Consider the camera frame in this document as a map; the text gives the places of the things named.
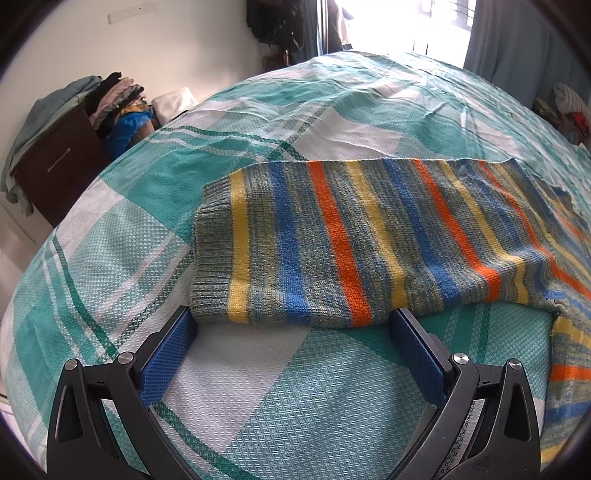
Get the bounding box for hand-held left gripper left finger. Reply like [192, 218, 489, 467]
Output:
[46, 305, 204, 480]

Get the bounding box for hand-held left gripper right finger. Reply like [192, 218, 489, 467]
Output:
[390, 307, 542, 480]

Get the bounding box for striped knit sweater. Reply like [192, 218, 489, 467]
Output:
[191, 157, 591, 472]

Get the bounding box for pile of folded clothes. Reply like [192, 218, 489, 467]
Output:
[88, 71, 151, 139]

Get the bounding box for heap of mixed clothes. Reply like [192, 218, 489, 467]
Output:
[531, 83, 591, 148]

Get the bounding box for dark wooden cabinet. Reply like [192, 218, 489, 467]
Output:
[11, 104, 112, 228]

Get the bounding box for blue bag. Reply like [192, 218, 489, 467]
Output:
[102, 111, 153, 160]

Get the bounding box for white pillow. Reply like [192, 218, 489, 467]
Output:
[151, 87, 201, 125]

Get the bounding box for teal plaid bedsheet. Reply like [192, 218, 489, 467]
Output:
[0, 50, 591, 480]

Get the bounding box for blue curtain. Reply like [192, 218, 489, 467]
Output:
[464, 0, 573, 86]

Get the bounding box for window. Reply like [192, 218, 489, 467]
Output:
[332, 0, 481, 65]

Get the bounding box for white wall strip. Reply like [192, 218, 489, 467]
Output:
[107, 4, 158, 25]

